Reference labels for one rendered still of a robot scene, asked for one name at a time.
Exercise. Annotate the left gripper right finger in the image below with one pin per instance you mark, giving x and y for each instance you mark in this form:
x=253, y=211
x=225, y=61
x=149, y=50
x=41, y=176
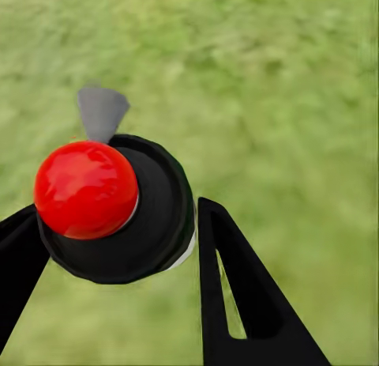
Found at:
x=275, y=333

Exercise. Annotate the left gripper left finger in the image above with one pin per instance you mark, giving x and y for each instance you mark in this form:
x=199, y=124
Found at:
x=23, y=257

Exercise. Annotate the pesticide atomizer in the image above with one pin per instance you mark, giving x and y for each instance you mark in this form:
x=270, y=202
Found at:
x=116, y=208

